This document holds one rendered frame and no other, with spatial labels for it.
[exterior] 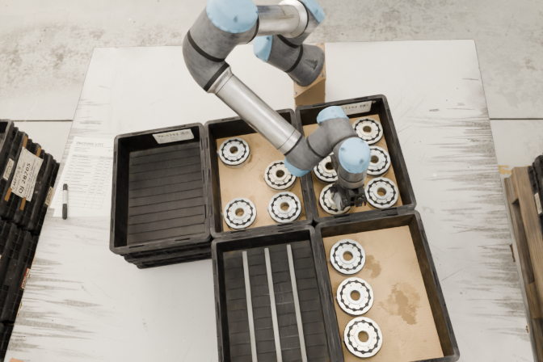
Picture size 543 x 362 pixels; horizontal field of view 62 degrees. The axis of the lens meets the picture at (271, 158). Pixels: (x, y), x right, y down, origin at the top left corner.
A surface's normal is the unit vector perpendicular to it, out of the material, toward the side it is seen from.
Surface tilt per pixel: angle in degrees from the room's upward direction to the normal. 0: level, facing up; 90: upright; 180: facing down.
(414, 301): 0
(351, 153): 0
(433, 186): 0
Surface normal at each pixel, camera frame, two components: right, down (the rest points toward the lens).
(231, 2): 0.53, -0.52
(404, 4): -0.09, -0.44
